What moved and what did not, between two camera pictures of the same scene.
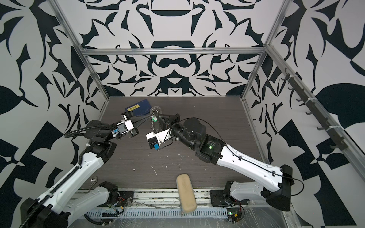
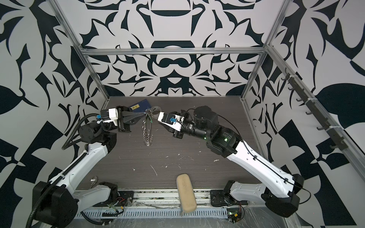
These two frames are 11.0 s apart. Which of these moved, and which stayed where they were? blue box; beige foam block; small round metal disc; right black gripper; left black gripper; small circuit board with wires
Moved: right black gripper; left black gripper
Stayed: beige foam block; blue box; small round metal disc; small circuit board with wires
